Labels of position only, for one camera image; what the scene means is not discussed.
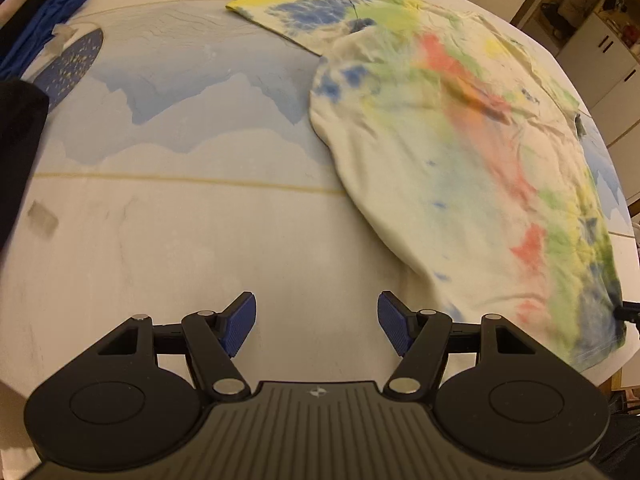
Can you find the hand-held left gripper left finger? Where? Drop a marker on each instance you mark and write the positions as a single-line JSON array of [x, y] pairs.
[[239, 325]]

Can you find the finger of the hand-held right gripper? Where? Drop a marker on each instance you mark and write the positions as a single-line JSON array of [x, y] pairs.
[[630, 312]]

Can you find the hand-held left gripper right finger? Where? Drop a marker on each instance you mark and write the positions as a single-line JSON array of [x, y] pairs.
[[392, 322]]

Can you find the tie-dye T-shirt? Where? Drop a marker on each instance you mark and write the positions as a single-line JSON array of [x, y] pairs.
[[450, 160]]

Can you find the table with printed cloth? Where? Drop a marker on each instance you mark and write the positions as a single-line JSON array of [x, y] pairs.
[[150, 210]]

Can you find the white cabinet with stickers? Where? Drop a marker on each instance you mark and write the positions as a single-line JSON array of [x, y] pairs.
[[600, 75]]

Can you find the black cloth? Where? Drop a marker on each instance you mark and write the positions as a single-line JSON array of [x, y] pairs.
[[20, 150]]

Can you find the blue cloth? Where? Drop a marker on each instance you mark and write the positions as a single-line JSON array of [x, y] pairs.
[[45, 20]]

